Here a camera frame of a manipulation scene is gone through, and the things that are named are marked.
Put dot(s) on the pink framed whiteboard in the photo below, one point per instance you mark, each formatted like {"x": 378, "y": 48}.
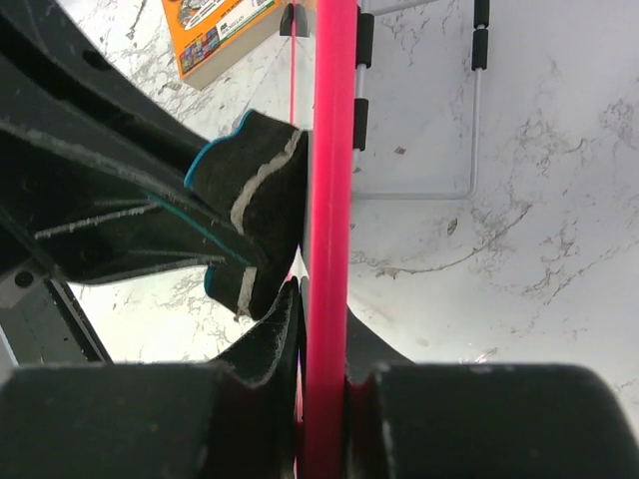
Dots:
{"x": 322, "y": 97}

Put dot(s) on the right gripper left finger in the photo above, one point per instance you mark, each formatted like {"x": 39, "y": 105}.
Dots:
{"x": 232, "y": 417}

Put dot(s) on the blue whiteboard eraser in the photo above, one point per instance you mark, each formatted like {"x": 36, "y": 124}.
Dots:
{"x": 256, "y": 178}

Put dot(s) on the wire whiteboard stand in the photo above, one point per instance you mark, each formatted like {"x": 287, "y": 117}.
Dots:
{"x": 419, "y": 66}

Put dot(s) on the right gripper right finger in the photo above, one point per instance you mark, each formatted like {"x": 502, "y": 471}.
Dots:
{"x": 409, "y": 420}

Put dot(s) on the orange illustrated book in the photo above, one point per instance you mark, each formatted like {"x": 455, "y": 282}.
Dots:
{"x": 210, "y": 37}

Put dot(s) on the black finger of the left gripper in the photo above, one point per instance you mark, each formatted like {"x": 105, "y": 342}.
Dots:
{"x": 91, "y": 169}

